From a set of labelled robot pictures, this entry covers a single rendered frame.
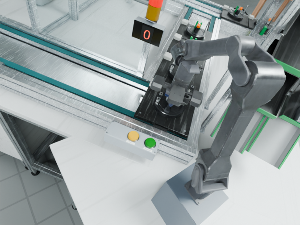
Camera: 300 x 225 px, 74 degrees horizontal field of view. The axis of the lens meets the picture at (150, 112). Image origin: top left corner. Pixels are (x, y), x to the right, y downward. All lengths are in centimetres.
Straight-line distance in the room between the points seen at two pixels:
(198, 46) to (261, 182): 71
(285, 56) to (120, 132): 59
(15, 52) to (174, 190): 97
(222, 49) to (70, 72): 76
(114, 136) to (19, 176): 116
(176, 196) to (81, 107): 50
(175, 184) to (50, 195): 123
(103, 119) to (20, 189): 108
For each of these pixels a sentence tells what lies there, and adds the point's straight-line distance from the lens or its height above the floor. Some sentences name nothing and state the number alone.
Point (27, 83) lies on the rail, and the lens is 96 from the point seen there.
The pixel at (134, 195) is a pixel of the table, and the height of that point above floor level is 86.
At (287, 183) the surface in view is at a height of 86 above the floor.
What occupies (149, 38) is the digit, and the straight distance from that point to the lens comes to 85.
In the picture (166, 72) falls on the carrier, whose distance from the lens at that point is 106.
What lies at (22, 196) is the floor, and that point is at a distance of 175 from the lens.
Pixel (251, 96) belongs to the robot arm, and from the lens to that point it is 41.
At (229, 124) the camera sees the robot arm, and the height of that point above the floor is 131.
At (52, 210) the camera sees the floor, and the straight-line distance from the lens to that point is 168.
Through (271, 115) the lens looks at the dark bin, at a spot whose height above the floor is 121.
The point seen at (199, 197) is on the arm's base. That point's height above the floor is 108.
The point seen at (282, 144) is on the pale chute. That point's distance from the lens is 95.
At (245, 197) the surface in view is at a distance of 98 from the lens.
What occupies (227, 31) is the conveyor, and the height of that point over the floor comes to 89.
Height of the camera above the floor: 161
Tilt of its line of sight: 49 degrees down
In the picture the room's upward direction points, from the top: 20 degrees clockwise
